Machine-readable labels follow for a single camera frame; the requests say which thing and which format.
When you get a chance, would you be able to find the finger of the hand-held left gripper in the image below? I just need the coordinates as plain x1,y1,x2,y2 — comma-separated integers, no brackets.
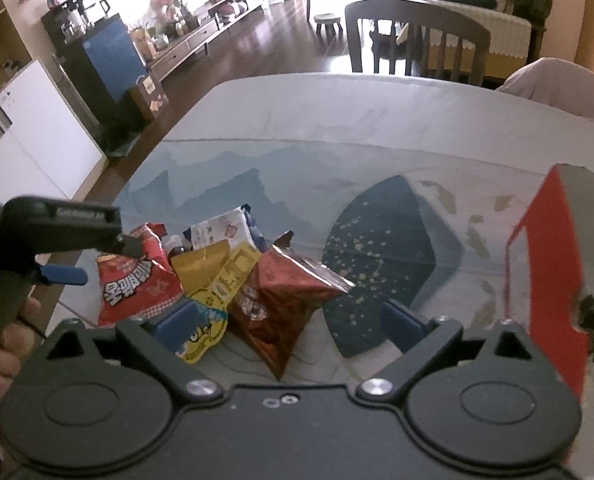
1,196,144,257
0,259,88,287

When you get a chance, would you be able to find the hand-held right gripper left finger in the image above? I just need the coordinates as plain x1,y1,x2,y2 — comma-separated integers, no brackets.
44,300,228,406

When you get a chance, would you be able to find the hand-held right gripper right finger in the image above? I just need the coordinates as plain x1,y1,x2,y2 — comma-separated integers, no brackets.
354,300,538,406

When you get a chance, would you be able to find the yellow cartoon snack packet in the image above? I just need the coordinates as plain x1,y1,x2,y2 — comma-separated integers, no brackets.
174,295,230,365

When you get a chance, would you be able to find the large red snack bag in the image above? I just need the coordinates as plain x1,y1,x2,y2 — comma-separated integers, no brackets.
97,222,185,328

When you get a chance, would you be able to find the dark red chip bag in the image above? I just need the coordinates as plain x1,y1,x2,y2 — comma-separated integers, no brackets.
227,231,357,381

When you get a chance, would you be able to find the white printed snack packet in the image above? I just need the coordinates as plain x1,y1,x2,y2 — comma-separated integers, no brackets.
183,204,268,253

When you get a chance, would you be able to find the red cardboard box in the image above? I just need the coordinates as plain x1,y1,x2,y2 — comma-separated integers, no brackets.
504,162,594,466

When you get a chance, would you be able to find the person's left hand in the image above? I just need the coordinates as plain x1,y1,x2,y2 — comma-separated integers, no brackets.
0,295,50,401

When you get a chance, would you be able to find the white cabinet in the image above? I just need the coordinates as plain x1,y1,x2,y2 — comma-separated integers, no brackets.
0,57,110,206

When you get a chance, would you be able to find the brown cardboard box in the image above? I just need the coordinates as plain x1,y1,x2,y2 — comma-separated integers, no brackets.
127,74,170,121

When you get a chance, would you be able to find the black cabinet with blue panel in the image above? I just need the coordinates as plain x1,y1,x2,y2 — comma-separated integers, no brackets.
42,10,150,136

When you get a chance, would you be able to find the black coffee machine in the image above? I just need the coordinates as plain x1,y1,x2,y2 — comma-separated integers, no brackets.
47,0,112,43

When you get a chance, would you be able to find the long wooden TV cabinet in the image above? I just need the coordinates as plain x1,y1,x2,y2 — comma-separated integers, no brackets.
147,0,268,83

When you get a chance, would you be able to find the pink chair cushion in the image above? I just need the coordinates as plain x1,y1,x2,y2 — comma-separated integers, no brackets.
494,57,594,133

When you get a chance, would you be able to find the sofa with cream cover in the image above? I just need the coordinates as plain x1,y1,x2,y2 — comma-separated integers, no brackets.
412,0,548,81

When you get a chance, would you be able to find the dark wooden dining chair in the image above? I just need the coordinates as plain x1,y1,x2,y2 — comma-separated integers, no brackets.
344,0,493,86

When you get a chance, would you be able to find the small round stool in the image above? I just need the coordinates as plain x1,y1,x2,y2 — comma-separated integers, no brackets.
313,12,343,38

